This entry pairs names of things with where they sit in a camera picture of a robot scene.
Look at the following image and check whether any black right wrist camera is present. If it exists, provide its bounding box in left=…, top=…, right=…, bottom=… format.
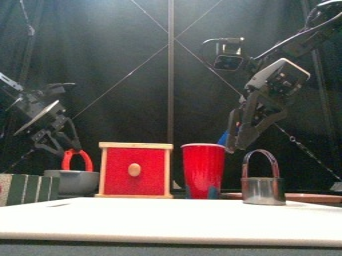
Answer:
left=199, top=36, right=251, bottom=73

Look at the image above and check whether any grey vertical frame pole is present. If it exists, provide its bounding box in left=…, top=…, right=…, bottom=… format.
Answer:
left=167, top=0, right=176, bottom=145

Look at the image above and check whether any thin diagonal wire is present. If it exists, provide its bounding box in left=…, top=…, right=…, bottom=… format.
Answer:
left=70, top=0, right=225, bottom=120
left=129, top=0, right=342, bottom=183

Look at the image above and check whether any white cutting board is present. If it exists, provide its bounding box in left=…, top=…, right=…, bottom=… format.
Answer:
left=0, top=196, right=342, bottom=248

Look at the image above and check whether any blue plastic utensil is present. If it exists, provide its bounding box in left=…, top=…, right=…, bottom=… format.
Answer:
left=216, top=129, right=231, bottom=146

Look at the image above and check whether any wooden drawer box red front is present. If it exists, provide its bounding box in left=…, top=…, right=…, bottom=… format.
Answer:
left=94, top=141, right=175, bottom=200

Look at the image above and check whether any red plastic cup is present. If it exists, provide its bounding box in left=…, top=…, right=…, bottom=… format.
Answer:
left=179, top=143, right=227, bottom=200

